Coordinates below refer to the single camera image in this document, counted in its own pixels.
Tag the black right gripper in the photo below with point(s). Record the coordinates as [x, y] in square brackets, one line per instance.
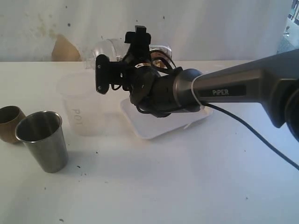
[133, 70]

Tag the clear plastic shaker cup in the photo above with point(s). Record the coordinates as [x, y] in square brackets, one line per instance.
[161, 51]

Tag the clear plastic shaker lid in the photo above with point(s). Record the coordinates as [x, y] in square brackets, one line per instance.
[102, 47]

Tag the stainless steel cup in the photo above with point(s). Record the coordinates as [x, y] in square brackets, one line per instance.
[42, 133]

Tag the brown wooden bowl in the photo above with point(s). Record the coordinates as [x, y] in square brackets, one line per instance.
[10, 116]

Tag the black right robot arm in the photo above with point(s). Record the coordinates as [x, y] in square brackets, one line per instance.
[272, 81]

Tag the white right zip tie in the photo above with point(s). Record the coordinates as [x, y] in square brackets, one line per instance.
[197, 100]

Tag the white rectangular tray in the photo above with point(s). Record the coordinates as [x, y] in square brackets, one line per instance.
[146, 126]

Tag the translucent plastic cup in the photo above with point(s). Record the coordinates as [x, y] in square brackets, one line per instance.
[81, 102]

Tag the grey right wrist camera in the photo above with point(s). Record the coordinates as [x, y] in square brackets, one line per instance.
[101, 76]

